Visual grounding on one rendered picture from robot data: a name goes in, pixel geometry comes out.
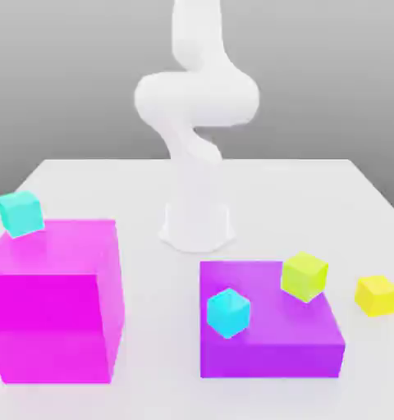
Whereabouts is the large purple box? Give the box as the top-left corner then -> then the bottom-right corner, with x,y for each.
199,260 -> 346,379

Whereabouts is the small turquoise cube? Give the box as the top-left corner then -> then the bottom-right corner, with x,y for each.
0,189 -> 46,240

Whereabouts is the small cyan cube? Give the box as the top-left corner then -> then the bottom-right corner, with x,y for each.
206,287 -> 252,340

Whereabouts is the small lime cube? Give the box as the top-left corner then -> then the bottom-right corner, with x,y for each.
280,250 -> 330,304

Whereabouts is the small yellow cube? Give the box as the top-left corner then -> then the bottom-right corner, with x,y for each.
354,274 -> 394,318

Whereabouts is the large magenta box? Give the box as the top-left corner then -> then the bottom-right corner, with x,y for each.
0,218 -> 126,386

